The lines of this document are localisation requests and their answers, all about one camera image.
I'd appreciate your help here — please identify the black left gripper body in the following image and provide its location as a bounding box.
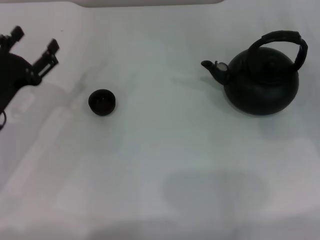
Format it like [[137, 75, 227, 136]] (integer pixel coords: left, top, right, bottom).
[[0, 47, 41, 113]]

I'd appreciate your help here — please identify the small black teacup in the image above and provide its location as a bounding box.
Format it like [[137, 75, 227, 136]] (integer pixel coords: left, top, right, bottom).
[[88, 88, 117, 117]]

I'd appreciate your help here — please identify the black round teapot with handle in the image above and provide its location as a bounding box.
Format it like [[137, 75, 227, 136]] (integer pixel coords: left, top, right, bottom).
[[200, 30, 309, 116]]

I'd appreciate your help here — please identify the thin black left wrist cable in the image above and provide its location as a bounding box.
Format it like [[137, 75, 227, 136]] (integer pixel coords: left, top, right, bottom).
[[0, 109, 7, 131]]

